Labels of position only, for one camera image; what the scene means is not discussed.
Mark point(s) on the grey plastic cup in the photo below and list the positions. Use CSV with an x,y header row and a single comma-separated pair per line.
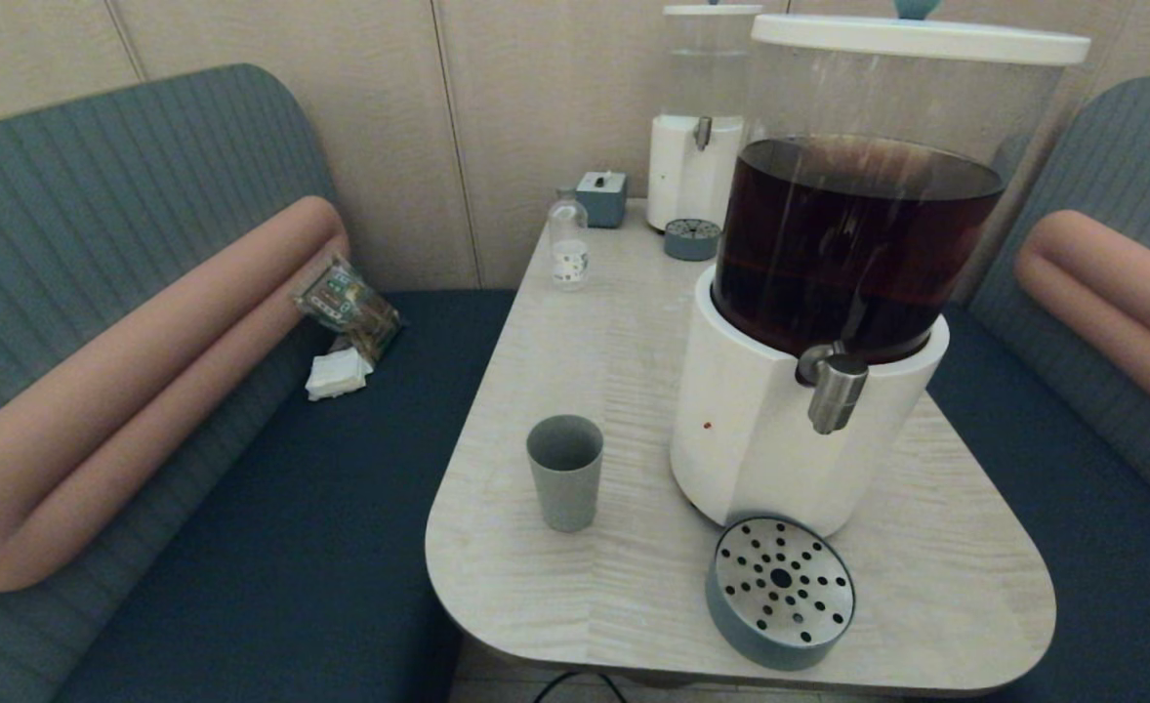
x,y
565,488

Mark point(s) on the metal dispenser tap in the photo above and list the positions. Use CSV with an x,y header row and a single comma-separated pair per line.
x,y
837,391

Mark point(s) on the white dispenser lid, blue knob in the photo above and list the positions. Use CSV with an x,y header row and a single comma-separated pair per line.
x,y
917,37

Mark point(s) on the small blue-grey drip tray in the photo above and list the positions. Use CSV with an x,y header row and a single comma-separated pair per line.
x,y
692,242

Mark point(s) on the blue ribbed sofa bench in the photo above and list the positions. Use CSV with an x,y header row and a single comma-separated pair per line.
x,y
97,195
1122,146

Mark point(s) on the white dispenser with dark tea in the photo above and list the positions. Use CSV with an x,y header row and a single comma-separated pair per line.
x,y
760,430

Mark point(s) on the large perforated metal drip tray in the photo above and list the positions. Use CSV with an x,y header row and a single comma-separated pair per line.
x,y
780,586

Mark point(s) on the small white water dispenser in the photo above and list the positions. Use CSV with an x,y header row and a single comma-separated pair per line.
x,y
687,176

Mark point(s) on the printed snack packet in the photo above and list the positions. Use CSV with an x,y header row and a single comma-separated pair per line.
x,y
346,303

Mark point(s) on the folded white napkin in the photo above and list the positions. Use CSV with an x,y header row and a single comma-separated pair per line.
x,y
338,375

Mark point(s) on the small blue-grey box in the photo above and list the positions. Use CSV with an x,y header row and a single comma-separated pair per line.
x,y
601,203

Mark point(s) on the small glass bottle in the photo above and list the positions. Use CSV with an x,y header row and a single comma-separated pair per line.
x,y
569,259

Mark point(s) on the pink sofa bolster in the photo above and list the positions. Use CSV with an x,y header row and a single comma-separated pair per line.
x,y
1102,283
145,371

